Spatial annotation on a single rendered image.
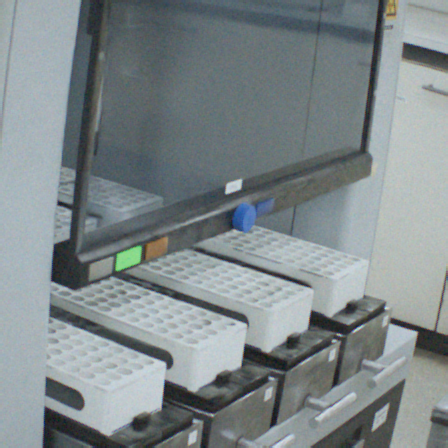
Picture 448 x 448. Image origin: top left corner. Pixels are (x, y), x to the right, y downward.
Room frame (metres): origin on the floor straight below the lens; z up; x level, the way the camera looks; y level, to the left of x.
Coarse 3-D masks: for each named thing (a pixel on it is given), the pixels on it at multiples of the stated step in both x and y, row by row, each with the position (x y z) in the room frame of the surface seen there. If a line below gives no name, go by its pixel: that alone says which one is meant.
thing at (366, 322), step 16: (352, 304) 1.53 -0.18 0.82; (368, 304) 1.55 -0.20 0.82; (384, 304) 1.57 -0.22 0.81; (320, 320) 1.50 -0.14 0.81; (336, 320) 1.49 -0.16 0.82; (352, 320) 1.49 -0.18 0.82; (368, 320) 1.53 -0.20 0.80; (384, 320) 1.56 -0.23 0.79; (336, 336) 1.47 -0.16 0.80; (352, 336) 1.48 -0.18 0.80; (368, 336) 1.52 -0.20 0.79; (384, 336) 1.57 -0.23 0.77; (352, 352) 1.49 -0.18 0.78; (368, 352) 1.53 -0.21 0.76; (336, 368) 1.47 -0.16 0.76; (352, 368) 1.50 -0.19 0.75; (368, 368) 1.51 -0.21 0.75; (384, 368) 1.50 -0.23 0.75; (400, 368) 1.53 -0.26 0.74; (368, 384) 1.46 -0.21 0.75
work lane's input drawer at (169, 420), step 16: (48, 416) 1.13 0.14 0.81; (64, 416) 1.12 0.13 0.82; (144, 416) 1.14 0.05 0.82; (160, 416) 1.16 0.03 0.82; (176, 416) 1.16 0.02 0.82; (192, 416) 1.18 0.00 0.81; (48, 432) 1.12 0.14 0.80; (64, 432) 1.11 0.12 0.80; (80, 432) 1.11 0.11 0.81; (96, 432) 1.10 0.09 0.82; (128, 432) 1.11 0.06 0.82; (144, 432) 1.12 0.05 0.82; (160, 432) 1.13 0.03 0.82; (176, 432) 1.15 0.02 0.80; (192, 432) 1.17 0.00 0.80
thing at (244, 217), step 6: (240, 204) 1.33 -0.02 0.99; (246, 204) 1.33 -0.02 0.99; (240, 210) 1.32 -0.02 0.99; (246, 210) 1.32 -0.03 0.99; (252, 210) 1.33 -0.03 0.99; (234, 216) 1.32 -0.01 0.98; (240, 216) 1.32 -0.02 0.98; (246, 216) 1.32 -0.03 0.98; (252, 216) 1.33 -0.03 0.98; (234, 222) 1.32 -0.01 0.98; (240, 222) 1.31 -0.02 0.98; (246, 222) 1.32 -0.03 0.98; (252, 222) 1.33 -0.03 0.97; (234, 228) 1.32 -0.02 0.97; (240, 228) 1.32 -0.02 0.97; (246, 228) 1.32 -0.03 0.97
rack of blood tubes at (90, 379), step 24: (48, 336) 1.21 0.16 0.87; (72, 336) 1.22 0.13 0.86; (96, 336) 1.23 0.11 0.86; (48, 360) 1.15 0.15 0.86; (72, 360) 1.17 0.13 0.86; (96, 360) 1.18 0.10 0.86; (120, 360) 1.19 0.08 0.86; (144, 360) 1.19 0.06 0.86; (48, 384) 1.21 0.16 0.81; (72, 384) 1.12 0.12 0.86; (96, 384) 1.11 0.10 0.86; (120, 384) 1.12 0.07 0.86; (144, 384) 1.15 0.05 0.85; (72, 408) 1.12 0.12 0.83; (96, 408) 1.11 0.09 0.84; (120, 408) 1.12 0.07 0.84; (144, 408) 1.15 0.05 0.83
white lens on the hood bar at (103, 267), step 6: (108, 258) 1.13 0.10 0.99; (90, 264) 1.10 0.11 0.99; (96, 264) 1.11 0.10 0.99; (102, 264) 1.12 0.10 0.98; (108, 264) 1.13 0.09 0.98; (90, 270) 1.10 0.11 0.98; (96, 270) 1.11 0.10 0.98; (102, 270) 1.12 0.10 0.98; (108, 270) 1.13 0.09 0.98; (90, 276) 1.10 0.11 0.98; (96, 276) 1.11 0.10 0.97
